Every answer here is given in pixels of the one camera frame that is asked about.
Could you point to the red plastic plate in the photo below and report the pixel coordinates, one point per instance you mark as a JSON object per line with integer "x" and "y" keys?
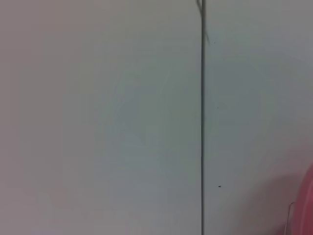
{"x": 305, "y": 210}

